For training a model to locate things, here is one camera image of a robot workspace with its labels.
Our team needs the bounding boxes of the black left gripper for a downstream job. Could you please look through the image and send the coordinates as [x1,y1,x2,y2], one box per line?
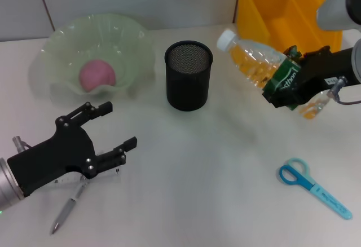
[7,101,138,198]

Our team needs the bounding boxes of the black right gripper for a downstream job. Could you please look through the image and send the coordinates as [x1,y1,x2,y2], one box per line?
[262,46,356,109]

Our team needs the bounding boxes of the clear green-label water bottle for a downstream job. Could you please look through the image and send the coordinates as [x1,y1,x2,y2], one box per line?
[216,29,332,121]

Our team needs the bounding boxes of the pink peach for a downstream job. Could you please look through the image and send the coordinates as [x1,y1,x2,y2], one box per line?
[78,59,117,92]

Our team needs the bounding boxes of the clear plastic ruler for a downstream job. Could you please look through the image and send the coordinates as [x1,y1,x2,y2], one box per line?
[53,167,122,187]

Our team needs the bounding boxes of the black mesh pen cup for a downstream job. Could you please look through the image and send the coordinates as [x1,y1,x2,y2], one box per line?
[164,41,214,113]

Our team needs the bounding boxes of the green glass fruit bowl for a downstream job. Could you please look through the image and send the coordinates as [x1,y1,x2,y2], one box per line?
[29,14,156,104]

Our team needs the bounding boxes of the silver ballpoint pen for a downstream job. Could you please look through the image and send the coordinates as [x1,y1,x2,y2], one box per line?
[50,179,91,235]

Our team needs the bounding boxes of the blue scissors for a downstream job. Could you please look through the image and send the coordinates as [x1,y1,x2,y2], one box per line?
[279,157,353,220]

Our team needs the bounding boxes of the yellow plastic bin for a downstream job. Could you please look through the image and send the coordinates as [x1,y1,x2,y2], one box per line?
[236,0,344,59]

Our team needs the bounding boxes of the left gripper cable with connector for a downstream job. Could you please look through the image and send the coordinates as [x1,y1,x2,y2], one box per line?
[12,136,32,153]

